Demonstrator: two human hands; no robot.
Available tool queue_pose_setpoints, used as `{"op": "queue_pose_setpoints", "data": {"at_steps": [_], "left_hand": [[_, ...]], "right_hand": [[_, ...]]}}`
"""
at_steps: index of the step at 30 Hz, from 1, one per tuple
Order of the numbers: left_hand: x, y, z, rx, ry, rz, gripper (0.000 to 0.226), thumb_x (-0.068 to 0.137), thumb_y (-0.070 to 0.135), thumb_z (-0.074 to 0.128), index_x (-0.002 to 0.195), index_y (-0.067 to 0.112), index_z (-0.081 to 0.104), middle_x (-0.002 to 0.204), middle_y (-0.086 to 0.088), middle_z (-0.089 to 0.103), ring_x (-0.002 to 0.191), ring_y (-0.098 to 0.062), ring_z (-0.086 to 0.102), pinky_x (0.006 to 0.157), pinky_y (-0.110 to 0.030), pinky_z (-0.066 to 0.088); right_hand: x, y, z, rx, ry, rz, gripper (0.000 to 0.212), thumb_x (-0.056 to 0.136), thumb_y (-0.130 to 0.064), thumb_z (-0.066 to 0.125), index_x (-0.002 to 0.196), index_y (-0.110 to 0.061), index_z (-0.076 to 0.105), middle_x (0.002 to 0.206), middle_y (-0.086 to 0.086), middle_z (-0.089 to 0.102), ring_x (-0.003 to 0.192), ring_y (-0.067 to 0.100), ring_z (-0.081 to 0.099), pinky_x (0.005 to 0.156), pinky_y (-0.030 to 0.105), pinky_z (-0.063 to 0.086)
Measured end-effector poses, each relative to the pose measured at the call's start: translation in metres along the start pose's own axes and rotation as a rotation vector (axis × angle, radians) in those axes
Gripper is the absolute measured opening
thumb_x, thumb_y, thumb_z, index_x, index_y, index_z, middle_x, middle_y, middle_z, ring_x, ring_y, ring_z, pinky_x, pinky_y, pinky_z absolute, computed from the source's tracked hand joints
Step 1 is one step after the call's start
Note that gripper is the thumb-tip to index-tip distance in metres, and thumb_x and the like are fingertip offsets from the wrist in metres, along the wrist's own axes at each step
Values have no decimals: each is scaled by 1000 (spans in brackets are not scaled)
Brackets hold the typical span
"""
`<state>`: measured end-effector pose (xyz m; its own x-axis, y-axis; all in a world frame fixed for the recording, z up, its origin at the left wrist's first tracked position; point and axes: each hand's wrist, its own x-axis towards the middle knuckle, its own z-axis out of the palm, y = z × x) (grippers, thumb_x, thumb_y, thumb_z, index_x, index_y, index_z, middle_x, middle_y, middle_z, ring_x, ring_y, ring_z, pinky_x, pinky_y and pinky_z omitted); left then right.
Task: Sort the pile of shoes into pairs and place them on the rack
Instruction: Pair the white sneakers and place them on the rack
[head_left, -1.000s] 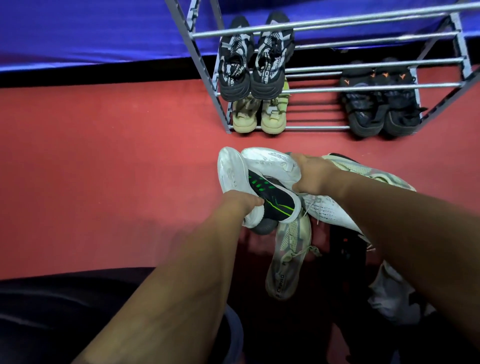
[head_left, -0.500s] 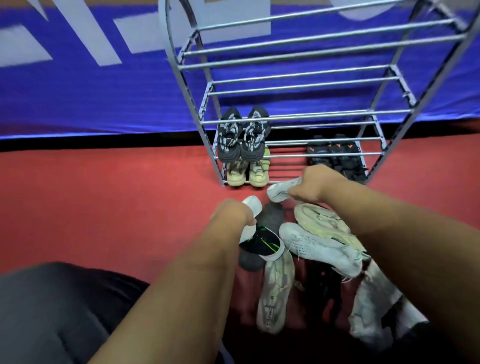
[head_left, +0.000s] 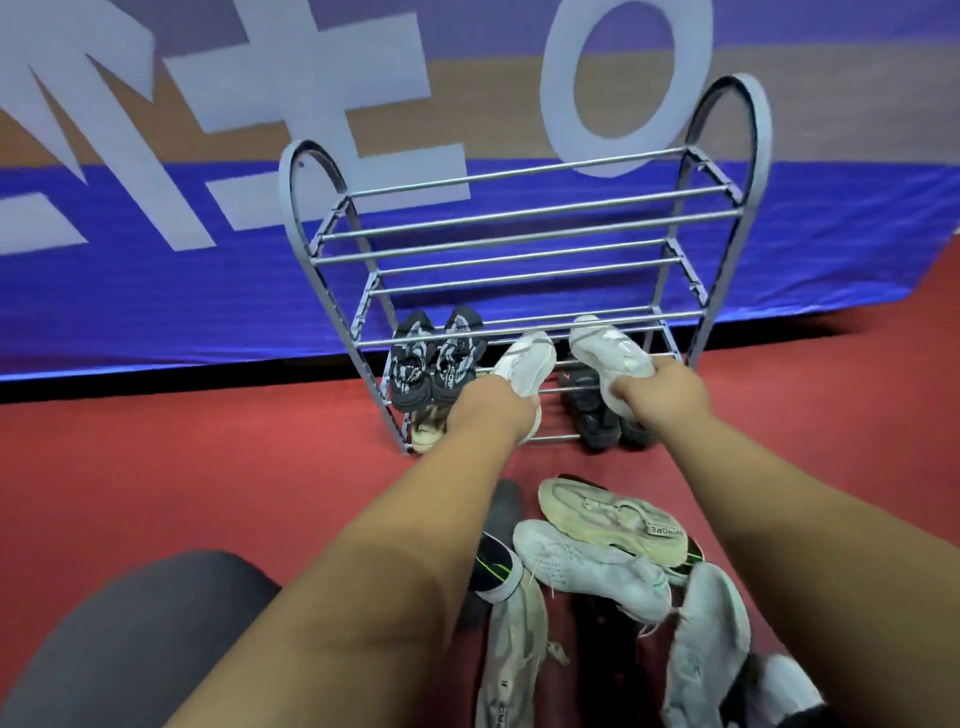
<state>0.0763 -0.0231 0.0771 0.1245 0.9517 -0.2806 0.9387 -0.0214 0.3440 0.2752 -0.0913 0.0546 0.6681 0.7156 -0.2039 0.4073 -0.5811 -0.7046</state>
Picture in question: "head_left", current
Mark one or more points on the person's left hand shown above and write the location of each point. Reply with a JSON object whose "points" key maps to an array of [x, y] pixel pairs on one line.
{"points": [[495, 412]]}

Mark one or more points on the person's right hand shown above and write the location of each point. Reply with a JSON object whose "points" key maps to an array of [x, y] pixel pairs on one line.
{"points": [[667, 397]]}

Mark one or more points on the black grey mesh sneaker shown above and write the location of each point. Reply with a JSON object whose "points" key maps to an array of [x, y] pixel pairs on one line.
{"points": [[411, 375], [454, 367]]}

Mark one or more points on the pale yellow-green sneaker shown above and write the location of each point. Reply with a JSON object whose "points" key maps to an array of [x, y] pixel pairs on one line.
{"points": [[427, 435]]}

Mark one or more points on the grey metal shoe rack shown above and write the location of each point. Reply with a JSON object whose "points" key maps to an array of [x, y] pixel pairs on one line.
{"points": [[525, 237]]}

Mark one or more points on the person's right forearm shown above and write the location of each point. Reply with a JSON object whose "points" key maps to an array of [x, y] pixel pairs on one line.
{"points": [[810, 540]]}

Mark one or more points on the person's left forearm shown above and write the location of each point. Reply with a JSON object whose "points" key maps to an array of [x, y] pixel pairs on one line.
{"points": [[360, 585]]}

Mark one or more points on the person's black trousers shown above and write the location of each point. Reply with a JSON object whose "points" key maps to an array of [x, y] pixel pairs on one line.
{"points": [[135, 645]]}

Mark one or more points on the blue printed fabric banner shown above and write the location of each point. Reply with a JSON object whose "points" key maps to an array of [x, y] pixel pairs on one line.
{"points": [[112, 300]]}

